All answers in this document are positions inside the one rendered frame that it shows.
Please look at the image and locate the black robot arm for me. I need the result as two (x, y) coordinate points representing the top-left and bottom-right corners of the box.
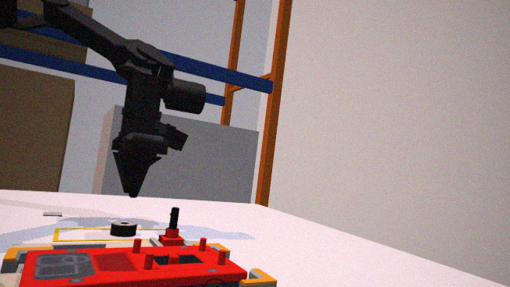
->
(0, 0), (207, 151)

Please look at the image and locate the grey and white wheel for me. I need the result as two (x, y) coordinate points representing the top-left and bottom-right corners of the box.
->
(110, 221), (137, 238)

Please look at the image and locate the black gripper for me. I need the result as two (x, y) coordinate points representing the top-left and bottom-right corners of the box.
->
(112, 101), (168, 198)

